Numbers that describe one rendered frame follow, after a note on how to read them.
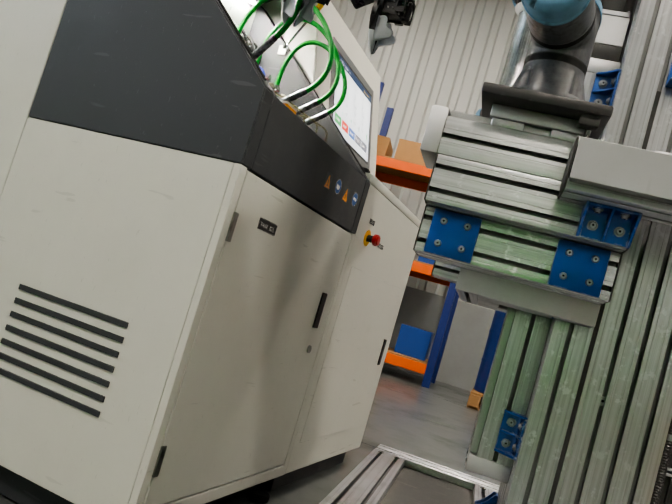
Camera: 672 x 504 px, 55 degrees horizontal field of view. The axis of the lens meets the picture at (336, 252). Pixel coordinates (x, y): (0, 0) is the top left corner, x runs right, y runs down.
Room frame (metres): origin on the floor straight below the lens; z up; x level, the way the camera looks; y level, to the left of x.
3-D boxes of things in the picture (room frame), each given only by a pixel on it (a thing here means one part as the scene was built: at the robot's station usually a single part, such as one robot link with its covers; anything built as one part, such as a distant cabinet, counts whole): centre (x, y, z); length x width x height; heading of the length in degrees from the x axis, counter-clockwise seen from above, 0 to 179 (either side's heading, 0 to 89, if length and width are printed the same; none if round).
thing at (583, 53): (1.18, -0.30, 1.20); 0.13 x 0.12 x 0.14; 155
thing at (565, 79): (1.19, -0.30, 1.09); 0.15 x 0.15 x 0.10
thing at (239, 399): (1.55, 0.10, 0.44); 0.65 x 0.02 x 0.68; 158
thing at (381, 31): (1.51, 0.05, 1.24); 0.06 x 0.03 x 0.09; 68
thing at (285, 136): (1.56, 0.11, 0.87); 0.62 x 0.04 x 0.16; 158
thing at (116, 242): (1.66, 0.36, 0.39); 0.70 x 0.58 x 0.79; 158
